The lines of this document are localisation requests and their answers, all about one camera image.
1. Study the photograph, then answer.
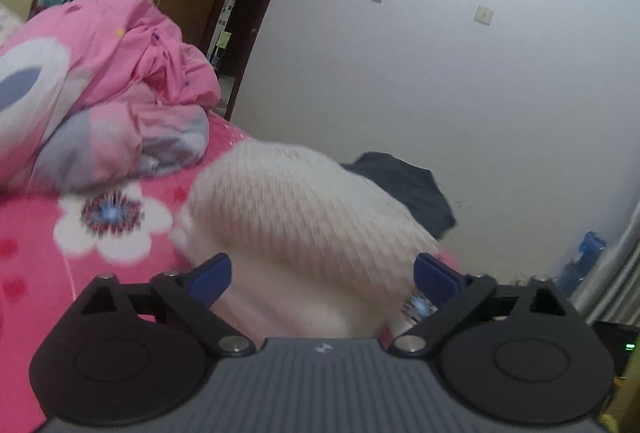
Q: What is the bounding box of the beige checkered knit coat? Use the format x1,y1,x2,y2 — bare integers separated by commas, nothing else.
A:
171,140,438,342

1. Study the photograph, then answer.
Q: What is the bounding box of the white wall switch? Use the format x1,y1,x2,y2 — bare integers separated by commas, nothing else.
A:
474,6,494,26

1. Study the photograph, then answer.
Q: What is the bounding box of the pink floral bed sheet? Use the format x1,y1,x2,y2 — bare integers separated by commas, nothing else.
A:
1,116,254,432

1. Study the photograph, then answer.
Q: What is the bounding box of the pink rabbit quilt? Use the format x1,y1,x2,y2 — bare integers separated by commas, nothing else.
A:
1,0,221,193

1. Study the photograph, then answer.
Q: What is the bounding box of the dark folded garment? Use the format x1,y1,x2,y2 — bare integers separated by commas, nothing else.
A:
342,152,457,240

